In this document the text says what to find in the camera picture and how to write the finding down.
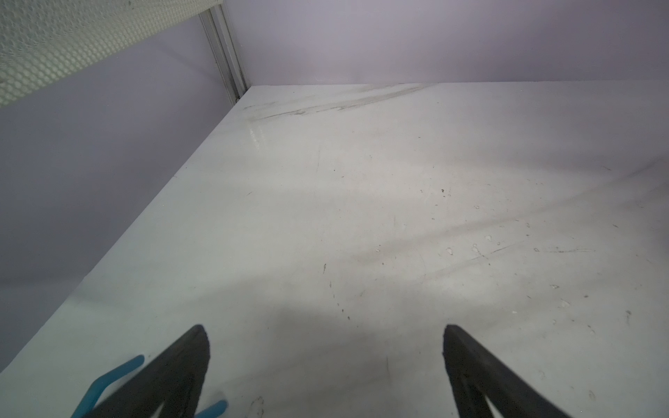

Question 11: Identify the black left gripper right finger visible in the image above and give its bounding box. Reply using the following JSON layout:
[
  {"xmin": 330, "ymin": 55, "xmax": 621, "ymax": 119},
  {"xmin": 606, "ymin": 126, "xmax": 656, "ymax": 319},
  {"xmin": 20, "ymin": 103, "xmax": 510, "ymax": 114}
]
[{"xmin": 443, "ymin": 324, "xmax": 568, "ymax": 418}]

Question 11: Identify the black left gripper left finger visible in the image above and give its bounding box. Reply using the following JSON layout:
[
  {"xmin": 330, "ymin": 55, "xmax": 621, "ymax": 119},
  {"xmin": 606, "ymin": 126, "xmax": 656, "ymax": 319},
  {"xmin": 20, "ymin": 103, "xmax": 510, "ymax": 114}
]
[{"xmin": 85, "ymin": 325, "xmax": 210, "ymax": 417}]

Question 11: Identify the teal plastic clip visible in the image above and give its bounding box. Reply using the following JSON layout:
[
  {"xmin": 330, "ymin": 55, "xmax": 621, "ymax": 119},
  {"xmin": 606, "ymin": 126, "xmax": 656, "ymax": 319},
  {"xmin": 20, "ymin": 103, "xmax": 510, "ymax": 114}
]
[{"xmin": 71, "ymin": 355, "xmax": 228, "ymax": 418}]

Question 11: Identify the aluminium frame corner post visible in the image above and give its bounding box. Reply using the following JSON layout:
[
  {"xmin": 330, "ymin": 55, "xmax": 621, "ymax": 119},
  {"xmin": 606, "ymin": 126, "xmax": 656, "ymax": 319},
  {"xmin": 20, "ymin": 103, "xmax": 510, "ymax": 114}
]
[{"xmin": 199, "ymin": 1, "xmax": 249, "ymax": 106}]

